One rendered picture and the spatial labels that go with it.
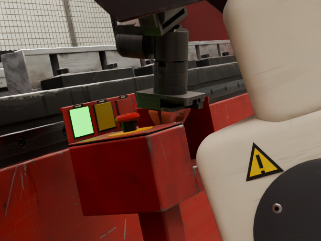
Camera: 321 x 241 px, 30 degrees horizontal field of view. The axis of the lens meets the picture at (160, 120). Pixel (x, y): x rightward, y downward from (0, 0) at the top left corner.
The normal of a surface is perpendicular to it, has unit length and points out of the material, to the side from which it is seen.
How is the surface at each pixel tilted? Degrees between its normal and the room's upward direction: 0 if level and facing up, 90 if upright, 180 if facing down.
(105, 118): 90
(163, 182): 90
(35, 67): 90
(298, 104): 90
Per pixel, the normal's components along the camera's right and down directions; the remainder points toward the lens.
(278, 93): -0.42, 0.13
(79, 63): 0.88, -0.15
